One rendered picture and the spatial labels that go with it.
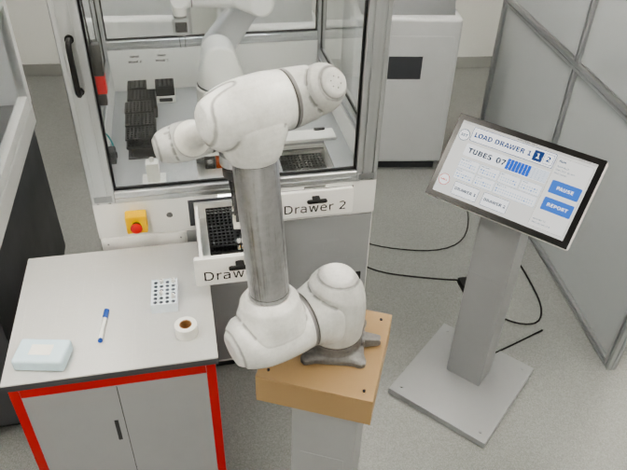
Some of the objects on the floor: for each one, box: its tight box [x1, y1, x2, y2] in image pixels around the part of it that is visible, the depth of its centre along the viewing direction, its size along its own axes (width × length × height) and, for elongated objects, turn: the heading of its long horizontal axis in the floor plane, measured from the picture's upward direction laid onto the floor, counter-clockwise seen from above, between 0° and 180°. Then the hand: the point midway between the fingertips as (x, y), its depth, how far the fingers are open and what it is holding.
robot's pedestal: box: [291, 408, 363, 470], centre depth 216 cm, size 30×30×76 cm
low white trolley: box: [0, 242, 227, 470], centre depth 235 cm, size 58×62×76 cm
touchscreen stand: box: [388, 216, 534, 449], centre depth 255 cm, size 50×45×102 cm
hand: (237, 217), depth 211 cm, fingers closed
